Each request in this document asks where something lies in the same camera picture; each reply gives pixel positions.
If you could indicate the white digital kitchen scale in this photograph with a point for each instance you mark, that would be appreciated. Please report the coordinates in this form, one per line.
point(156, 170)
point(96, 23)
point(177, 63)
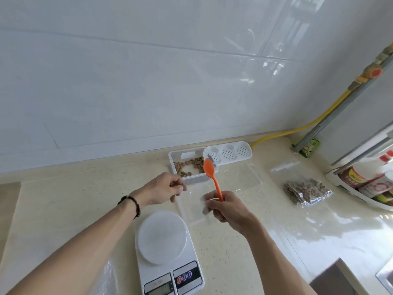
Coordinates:
point(162, 239)

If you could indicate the person's left thumb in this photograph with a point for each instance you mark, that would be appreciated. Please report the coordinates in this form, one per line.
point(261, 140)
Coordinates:
point(173, 198)

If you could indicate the clear plastic zip bag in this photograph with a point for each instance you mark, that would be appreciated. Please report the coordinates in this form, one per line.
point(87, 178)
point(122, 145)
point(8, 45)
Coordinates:
point(236, 181)

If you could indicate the red labelled bottle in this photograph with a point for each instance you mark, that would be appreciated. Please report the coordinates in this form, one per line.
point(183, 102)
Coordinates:
point(376, 188)

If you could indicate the person's left hand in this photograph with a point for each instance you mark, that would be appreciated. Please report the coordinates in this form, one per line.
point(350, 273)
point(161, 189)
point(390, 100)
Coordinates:
point(156, 190)

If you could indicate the clear bag of nuts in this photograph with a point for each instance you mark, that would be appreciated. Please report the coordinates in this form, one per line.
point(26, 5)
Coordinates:
point(307, 191)

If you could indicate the white perforated container lid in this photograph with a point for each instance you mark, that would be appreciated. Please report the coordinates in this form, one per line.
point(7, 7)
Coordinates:
point(233, 153)

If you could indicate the person's right fingers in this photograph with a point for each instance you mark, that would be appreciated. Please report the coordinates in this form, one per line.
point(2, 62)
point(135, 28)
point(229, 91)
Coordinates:
point(213, 203)

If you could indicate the chrome rack rail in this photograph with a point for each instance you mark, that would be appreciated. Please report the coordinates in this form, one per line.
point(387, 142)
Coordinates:
point(365, 150)

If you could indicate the white storage rack tray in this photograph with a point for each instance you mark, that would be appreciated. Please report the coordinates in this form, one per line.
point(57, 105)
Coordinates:
point(347, 188)

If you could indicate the white bottle red cap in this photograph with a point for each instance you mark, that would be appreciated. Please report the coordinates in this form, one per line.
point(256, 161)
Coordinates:
point(365, 168)

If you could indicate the person's right forearm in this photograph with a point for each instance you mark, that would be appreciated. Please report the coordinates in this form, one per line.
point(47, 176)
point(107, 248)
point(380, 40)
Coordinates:
point(276, 264)

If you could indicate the person's left forearm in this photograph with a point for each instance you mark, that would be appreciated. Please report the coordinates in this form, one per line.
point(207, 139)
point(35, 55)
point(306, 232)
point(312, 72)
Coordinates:
point(83, 248)

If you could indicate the green sticker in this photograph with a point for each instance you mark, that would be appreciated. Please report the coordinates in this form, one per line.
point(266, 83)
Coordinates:
point(310, 148)

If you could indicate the brass gas valve orange knob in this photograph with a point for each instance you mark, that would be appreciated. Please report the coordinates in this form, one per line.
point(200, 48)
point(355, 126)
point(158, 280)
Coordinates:
point(373, 70)

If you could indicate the person's right hand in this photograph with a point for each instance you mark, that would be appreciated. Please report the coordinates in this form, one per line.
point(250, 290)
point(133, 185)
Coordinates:
point(231, 211)

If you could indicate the grey metal pipe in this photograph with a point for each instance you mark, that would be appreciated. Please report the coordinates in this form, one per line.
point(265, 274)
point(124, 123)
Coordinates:
point(337, 112)

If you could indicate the orange silicone spoon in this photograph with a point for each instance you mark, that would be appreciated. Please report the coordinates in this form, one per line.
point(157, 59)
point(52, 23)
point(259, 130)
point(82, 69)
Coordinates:
point(211, 175)

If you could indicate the clear plastic storage container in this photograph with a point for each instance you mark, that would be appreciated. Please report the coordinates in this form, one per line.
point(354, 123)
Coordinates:
point(179, 156)

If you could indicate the pile of brown nuts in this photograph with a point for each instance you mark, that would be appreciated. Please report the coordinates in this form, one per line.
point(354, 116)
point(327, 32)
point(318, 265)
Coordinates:
point(192, 165)

